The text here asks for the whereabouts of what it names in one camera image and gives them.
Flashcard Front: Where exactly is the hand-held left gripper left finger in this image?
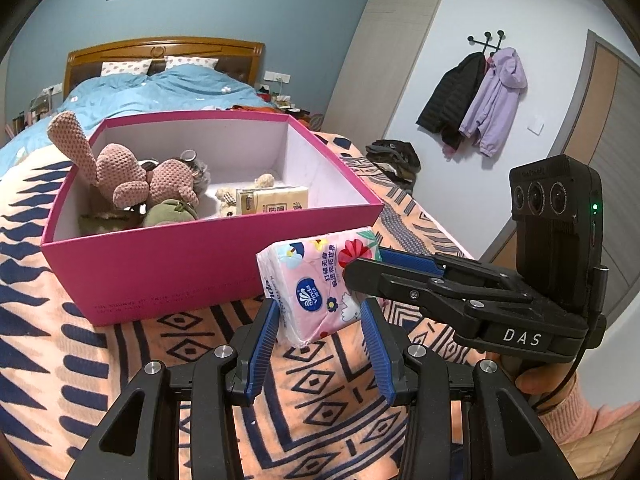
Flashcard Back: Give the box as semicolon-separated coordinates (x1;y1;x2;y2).
65;297;281;480

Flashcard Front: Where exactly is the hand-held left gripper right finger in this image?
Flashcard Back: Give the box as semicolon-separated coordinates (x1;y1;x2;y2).
361;298;576;480

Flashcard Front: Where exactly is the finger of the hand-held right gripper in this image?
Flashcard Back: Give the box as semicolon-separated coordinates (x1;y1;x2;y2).
344;257;482;336
377;247;522;291

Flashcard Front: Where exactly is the pink floral tissue pack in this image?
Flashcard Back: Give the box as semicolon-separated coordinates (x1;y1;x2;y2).
256;227;383;350

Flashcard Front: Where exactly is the pink cardboard box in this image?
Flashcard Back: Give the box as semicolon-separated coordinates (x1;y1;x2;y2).
40;111;386;328

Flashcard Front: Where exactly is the yellow tissue pack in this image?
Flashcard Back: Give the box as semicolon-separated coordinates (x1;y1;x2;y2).
235;185;309;216

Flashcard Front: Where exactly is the person's right hand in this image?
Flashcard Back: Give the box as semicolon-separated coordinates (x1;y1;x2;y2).
484;351;548;402

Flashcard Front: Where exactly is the orange patterned blanket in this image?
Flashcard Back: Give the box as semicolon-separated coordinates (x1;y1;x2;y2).
0;130;501;480

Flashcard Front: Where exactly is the dark bag on floor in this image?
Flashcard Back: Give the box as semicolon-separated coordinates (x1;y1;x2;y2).
365;140;422;193

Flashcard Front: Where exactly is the wooden door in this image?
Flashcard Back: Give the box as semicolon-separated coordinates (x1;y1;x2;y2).
482;30;640;331

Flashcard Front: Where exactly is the purple hooded jacket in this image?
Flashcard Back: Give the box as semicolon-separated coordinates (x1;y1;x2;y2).
459;47;528;158

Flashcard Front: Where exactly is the black jacket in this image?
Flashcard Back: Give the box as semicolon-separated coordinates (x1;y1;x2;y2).
417;52;487;151

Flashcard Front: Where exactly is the green plush toy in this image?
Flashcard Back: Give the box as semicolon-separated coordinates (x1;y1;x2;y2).
78;199;198;233

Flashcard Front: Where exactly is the grey plush toy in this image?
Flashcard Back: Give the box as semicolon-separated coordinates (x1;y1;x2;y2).
177;149;212;193

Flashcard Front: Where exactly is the bedside clutter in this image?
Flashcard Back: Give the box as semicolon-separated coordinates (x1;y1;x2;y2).
257;85;326;128
2;87;66;136

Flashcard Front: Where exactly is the beige wardrobe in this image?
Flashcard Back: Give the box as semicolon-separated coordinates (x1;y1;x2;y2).
325;0;453;136

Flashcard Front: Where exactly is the beige quilted garment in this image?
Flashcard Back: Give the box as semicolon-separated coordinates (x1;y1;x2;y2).
555;410;640;480

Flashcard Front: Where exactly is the pink plush rabbit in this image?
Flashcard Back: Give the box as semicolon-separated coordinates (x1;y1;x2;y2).
46;111;198;211

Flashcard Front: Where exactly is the blue duvet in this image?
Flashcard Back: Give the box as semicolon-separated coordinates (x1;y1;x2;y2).
0;64;278;176

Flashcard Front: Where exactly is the white dotted pillow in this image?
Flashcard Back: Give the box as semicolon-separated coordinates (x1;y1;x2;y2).
165;56;219;72
101;59;153;77

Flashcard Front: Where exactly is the black wall coat rack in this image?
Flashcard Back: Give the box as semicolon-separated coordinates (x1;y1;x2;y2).
467;31;506;56

